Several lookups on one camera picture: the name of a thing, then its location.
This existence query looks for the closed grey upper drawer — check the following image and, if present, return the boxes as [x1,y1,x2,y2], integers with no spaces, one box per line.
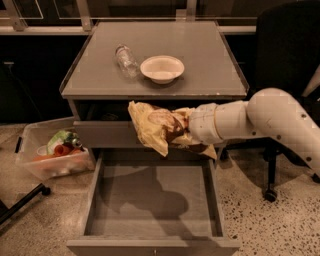
[74,121,143,148]

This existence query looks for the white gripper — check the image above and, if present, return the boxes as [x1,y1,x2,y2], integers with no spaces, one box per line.
[188,103,222,145]

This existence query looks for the white bowl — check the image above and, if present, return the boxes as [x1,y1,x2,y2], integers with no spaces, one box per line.
[140,55,185,84]

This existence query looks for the brown chip bag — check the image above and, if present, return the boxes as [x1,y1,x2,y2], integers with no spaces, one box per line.
[128,101,217,159]

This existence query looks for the black chair leg with caster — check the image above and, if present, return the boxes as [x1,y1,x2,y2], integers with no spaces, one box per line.
[0,183,51,225]

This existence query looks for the open grey middle drawer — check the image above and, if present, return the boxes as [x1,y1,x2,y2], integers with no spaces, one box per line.
[67,149,240,256]

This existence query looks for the clear plastic bottle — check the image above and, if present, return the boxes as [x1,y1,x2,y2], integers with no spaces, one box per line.
[115,44,139,78]

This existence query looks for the clear plastic storage bin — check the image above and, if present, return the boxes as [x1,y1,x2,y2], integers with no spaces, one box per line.
[16,117,95,180]

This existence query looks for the orange items in bin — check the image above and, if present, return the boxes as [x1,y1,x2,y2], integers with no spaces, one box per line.
[33,144,83,161]

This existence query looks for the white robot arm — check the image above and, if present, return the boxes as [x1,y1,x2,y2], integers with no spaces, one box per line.
[188,88,320,175]

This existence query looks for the grey drawer cabinet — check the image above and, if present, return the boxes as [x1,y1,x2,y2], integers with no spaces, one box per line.
[59,20,250,256]

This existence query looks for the green packet in bin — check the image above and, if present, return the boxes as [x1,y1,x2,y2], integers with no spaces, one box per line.
[47,130,81,153]

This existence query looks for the black office chair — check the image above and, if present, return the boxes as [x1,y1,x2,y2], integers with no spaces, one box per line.
[225,0,320,203]

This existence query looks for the metal railing frame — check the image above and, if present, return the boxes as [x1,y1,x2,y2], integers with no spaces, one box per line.
[0,0,258,35]

